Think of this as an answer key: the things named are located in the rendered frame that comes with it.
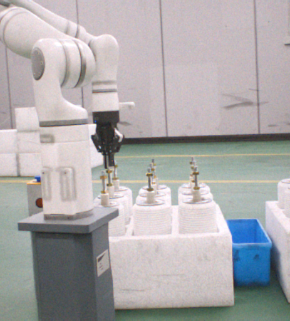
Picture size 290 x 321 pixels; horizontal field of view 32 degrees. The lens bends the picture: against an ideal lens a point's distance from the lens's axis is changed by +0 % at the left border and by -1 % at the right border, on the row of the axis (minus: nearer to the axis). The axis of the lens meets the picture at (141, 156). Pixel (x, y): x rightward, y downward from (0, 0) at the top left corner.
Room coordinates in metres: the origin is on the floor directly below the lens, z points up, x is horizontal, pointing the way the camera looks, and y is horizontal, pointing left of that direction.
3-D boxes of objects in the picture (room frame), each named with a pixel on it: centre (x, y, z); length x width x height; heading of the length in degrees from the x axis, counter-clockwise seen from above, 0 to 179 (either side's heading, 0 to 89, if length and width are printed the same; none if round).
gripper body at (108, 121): (1.40, 0.09, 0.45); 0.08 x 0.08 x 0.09
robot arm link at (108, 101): (1.41, 0.08, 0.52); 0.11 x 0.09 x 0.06; 131
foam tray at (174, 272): (1.39, -0.02, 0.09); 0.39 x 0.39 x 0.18; 86
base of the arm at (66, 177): (0.95, 0.14, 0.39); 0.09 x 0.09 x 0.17; 70
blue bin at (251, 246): (1.45, -0.29, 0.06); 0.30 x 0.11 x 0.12; 174
